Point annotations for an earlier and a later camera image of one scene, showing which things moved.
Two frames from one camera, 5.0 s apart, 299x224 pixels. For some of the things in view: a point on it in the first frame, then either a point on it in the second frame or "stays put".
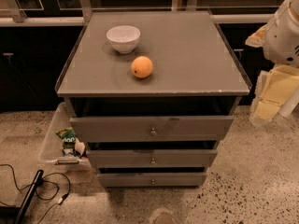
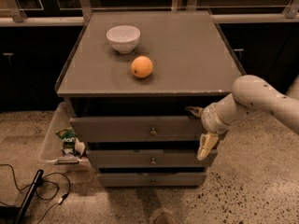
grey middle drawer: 153,158 stays put
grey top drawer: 151,129 stays put
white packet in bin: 79,146 stays put
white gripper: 282,41 → 210,119
